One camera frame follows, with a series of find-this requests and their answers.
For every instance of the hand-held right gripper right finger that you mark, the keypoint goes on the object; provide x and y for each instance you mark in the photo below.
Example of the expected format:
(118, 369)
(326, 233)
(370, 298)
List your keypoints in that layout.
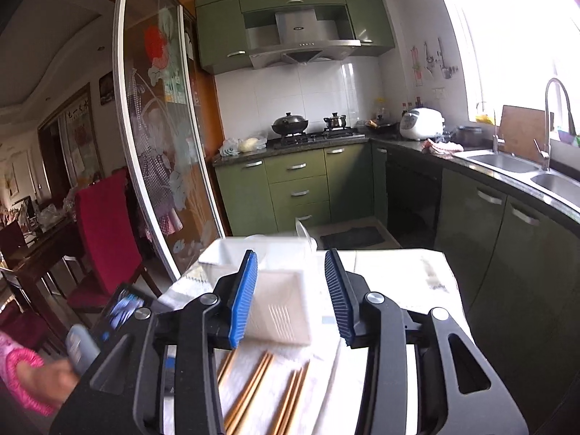
(339, 299)

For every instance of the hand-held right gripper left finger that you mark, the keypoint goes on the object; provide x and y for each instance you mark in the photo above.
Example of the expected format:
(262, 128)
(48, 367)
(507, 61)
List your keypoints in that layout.
(242, 299)

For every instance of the white plastic utensil holder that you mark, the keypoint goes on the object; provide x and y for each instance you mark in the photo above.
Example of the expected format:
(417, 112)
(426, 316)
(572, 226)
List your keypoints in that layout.
(281, 290)

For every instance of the bunch of wooden chopsticks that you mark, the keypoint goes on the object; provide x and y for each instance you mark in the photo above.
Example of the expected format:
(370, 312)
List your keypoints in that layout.
(256, 371)

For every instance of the person's left hand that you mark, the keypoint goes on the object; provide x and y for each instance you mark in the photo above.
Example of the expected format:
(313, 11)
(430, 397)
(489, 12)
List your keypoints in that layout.
(45, 383)

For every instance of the patterned tablecloth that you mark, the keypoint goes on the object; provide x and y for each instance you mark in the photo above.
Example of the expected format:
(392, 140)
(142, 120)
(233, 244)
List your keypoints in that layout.
(408, 281)

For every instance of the metal spoon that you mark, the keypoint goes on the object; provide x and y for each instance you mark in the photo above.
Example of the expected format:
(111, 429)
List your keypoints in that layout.
(304, 234)

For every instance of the red fabric chair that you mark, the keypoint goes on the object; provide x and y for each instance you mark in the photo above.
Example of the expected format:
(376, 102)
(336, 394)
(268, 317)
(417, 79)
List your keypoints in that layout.
(108, 235)

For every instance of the dark wooden dining table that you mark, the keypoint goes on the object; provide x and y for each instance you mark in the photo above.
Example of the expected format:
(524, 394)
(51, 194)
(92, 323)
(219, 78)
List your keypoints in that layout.
(40, 253)

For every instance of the green lower cabinets with drawers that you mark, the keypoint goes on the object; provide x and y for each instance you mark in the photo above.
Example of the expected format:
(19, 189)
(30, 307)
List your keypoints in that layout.
(244, 199)

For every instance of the black built-in appliance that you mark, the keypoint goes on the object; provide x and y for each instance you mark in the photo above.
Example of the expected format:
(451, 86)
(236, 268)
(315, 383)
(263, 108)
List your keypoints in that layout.
(412, 199)

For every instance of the bluish plastic bag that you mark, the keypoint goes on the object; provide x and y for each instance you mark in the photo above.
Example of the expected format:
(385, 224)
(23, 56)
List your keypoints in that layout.
(229, 148)

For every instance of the white plastic bag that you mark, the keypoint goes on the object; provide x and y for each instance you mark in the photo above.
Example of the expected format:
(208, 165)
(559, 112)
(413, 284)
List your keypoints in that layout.
(251, 143)

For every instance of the gas stove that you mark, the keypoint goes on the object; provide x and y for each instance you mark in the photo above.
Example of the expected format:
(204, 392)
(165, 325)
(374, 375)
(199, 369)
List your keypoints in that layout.
(317, 137)

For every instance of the dark green sink cabinets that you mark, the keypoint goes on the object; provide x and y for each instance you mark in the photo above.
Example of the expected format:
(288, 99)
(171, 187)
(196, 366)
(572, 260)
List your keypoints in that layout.
(498, 258)

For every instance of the painted glass sliding door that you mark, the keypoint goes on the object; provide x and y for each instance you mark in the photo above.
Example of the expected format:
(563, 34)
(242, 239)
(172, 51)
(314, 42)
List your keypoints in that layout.
(154, 145)

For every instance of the steel pot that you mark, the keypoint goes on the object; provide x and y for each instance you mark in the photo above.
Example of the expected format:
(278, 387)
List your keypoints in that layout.
(335, 122)

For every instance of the black frying pan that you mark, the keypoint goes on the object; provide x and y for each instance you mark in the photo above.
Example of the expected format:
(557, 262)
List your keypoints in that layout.
(383, 127)

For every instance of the black wok with lid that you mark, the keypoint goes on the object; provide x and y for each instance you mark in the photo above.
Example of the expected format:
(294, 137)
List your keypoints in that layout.
(290, 123)

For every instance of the pink cloth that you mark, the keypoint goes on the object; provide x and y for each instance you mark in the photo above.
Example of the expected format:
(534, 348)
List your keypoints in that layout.
(442, 147)

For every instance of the white rice cooker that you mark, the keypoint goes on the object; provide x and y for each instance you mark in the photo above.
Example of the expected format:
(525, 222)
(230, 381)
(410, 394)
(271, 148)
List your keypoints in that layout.
(421, 124)

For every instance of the condiment bottles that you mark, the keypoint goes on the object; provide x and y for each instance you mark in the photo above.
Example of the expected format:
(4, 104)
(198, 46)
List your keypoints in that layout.
(410, 108)

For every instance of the dark cooking pot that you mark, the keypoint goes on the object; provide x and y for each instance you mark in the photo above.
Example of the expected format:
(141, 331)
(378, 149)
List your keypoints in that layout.
(469, 137)

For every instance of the steel double sink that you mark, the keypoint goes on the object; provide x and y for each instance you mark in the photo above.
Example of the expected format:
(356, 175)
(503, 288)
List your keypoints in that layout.
(498, 163)

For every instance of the small steel faucet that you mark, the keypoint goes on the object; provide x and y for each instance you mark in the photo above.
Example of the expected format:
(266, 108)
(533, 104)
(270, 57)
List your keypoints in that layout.
(496, 140)

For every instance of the yellow sponge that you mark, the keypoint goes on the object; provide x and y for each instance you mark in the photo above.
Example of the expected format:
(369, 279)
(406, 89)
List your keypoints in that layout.
(484, 119)

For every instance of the wooden cutting board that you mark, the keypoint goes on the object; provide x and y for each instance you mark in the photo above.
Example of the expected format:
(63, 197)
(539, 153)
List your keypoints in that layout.
(521, 131)

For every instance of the steel range hood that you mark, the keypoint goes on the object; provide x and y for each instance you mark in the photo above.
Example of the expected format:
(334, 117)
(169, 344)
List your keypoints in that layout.
(301, 40)

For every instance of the green upper cabinets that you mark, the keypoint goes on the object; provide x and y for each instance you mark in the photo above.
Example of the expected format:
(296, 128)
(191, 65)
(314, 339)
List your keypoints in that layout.
(222, 31)

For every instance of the tall steel faucet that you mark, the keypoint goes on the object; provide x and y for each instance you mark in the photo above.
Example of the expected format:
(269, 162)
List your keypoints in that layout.
(547, 99)

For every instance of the window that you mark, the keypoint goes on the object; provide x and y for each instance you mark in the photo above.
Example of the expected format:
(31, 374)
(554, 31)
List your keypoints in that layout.
(512, 31)

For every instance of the framed wall picture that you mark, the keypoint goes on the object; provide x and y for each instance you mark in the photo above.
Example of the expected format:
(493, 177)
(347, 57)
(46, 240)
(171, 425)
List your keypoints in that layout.
(81, 136)

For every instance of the small dark wall picture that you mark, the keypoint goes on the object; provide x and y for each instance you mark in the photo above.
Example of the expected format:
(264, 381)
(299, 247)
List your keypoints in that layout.
(106, 88)

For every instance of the hanging wall utensils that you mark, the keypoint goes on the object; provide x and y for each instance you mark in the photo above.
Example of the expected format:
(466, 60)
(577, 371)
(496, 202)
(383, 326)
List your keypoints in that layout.
(430, 63)

